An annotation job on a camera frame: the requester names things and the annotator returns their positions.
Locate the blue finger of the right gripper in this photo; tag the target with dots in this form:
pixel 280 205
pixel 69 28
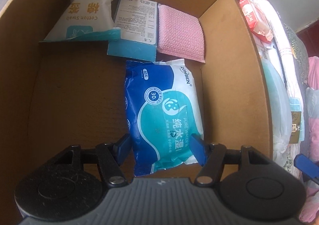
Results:
pixel 306 166

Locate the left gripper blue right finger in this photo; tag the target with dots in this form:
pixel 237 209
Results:
pixel 211 158

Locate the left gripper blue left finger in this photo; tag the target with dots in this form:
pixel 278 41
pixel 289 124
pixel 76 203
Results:
pixel 110 157

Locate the blue teal wet wipes pack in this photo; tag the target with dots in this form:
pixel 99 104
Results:
pixel 162 111

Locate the pink mesh sponge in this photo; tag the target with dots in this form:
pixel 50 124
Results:
pixel 180 35

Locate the white teal printed box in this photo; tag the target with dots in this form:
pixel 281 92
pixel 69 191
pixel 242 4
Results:
pixel 137 21

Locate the white cotton swab bag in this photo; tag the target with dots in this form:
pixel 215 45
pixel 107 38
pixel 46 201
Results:
pixel 85 20

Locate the pink blue duvet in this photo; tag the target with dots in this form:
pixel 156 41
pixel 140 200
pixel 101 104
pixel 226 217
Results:
pixel 309 213

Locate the white plastic shopping bag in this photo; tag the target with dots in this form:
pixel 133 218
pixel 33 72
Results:
pixel 280 112

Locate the gold tissue pack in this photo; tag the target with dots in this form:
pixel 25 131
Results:
pixel 296 127

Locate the grey white quilted blanket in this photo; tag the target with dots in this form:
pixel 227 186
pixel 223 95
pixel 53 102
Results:
pixel 294 84

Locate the red pink wet wipes pack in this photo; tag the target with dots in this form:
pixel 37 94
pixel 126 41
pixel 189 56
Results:
pixel 256 21

